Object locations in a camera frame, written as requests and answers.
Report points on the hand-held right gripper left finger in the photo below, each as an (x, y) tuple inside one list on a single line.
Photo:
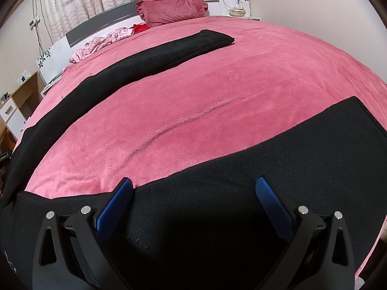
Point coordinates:
[(115, 199)]

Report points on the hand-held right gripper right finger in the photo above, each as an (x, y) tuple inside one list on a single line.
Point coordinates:
[(269, 199)]

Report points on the black pants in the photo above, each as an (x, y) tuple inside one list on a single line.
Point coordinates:
[(211, 202)]

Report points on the pink fleece bed blanket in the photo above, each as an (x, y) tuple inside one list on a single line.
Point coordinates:
[(211, 96)]

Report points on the white bedside table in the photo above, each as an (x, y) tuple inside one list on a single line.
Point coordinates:
[(48, 86), (251, 18)]

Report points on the white drawer cabinet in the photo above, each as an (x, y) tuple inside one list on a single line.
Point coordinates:
[(12, 114)]

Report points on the wooden desk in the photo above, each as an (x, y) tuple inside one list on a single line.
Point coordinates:
[(28, 92)]

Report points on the pink floral cloth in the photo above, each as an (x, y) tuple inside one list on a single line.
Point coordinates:
[(102, 40)]

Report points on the red cloth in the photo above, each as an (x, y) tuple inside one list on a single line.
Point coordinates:
[(140, 29)]

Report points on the grey and white headboard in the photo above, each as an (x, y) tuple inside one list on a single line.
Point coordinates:
[(90, 25)]

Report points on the dark pink ruffled pillow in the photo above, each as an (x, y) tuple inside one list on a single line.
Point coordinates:
[(172, 9)]

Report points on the wall power strip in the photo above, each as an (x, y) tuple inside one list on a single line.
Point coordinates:
[(35, 22)]

